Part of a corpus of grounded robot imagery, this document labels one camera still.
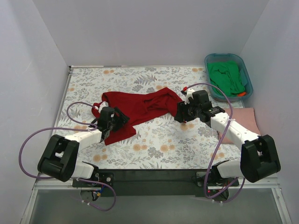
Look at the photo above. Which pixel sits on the green t shirt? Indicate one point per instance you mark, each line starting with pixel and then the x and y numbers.
pixel 226 76

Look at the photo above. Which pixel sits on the folded pink t shirt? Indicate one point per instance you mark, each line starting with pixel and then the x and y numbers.
pixel 246 118

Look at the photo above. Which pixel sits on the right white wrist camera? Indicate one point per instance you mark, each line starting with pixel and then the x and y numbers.
pixel 187 92

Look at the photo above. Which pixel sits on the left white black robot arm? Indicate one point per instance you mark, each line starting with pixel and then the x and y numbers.
pixel 60 158

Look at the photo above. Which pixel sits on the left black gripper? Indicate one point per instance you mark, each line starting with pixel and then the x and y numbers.
pixel 121 115

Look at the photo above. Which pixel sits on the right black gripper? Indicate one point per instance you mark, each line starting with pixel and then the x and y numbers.
pixel 181 112

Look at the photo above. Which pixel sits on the floral table mat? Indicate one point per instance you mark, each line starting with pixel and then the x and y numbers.
pixel 158 143

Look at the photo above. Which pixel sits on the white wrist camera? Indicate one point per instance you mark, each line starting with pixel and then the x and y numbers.
pixel 187 92
pixel 100 107

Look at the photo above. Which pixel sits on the orange cloth item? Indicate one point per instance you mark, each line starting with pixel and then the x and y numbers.
pixel 242 94

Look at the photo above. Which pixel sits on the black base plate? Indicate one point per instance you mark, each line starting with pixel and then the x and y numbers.
pixel 149 182

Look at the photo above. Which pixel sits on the red t shirt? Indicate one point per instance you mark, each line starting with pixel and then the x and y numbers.
pixel 139 108

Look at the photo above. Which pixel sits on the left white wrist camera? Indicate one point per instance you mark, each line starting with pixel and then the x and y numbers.
pixel 100 107

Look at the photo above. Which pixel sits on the teal plastic bin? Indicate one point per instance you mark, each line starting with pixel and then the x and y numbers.
pixel 215 91

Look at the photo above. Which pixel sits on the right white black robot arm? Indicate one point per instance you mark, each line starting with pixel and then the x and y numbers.
pixel 259 157

